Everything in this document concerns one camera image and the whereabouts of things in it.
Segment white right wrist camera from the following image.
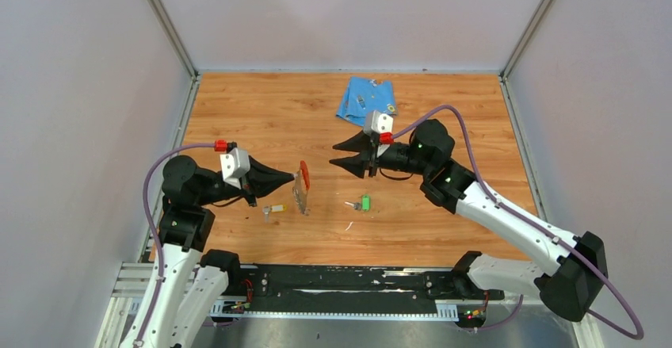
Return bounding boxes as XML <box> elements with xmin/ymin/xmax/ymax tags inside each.
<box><xmin>363</xmin><ymin>110</ymin><xmax>394</xmax><ymax>136</ymax></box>

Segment metal keyring plate with spring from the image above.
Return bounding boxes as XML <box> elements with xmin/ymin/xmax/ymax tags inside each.
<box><xmin>292</xmin><ymin>160</ymin><xmax>311</xmax><ymax>216</ymax></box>

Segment blue folded cloth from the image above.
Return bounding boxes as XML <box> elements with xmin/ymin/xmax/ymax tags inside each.
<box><xmin>336</xmin><ymin>76</ymin><xmax>398</xmax><ymax>128</ymax></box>

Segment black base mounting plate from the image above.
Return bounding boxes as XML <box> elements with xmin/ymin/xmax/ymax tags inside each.
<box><xmin>221</xmin><ymin>264</ymin><xmax>504</xmax><ymax>316</ymax></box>

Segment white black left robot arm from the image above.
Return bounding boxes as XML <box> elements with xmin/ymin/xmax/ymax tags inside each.
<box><xmin>121</xmin><ymin>148</ymin><xmax>296</xmax><ymax>347</ymax></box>

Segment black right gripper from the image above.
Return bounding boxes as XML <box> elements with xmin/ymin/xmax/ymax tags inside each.
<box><xmin>329</xmin><ymin>129</ymin><xmax>432</xmax><ymax>179</ymax></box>

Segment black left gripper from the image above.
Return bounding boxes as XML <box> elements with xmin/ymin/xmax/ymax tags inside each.
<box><xmin>197</xmin><ymin>154</ymin><xmax>294</xmax><ymax>206</ymax></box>

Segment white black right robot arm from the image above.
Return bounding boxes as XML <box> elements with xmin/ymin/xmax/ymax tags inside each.
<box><xmin>331</xmin><ymin>119</ymin><xmax>608</xmax><ymax>322</ymax></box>

